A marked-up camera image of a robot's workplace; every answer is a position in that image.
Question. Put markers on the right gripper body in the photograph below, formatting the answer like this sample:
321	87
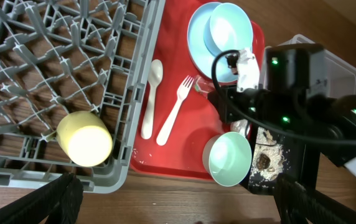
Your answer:
234	106

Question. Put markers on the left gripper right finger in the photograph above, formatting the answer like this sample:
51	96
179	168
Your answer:
298	203

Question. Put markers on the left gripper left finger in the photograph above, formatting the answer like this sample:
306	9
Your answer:
59	201

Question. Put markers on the white tissue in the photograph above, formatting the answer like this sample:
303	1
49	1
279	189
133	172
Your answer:
242	127

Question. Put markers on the food scraps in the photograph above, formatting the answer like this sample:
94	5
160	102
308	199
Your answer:
268	159

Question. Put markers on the mint green bowl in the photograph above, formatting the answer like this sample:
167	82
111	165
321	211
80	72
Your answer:
227	158

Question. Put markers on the yellow plastic cup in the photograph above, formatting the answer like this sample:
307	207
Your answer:
84	138

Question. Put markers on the light blue bowl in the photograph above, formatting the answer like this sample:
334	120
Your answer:
227	28

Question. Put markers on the white plastic spoon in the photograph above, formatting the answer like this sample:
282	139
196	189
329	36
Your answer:
154	79

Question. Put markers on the red snack wrapper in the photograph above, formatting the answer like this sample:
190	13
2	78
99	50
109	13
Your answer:
203	86

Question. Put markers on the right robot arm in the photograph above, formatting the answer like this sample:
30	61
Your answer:
295	105

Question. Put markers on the grey dishwasher rack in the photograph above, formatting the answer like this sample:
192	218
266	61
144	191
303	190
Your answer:
59	57

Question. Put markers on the black plastic tray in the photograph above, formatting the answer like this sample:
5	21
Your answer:
301	164

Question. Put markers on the white plastic fork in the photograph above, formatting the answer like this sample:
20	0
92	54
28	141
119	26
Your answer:
182	93

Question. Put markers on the light blue plate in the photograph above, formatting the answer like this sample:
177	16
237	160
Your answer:
199	54

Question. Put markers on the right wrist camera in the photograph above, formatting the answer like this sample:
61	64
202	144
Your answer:
244	64

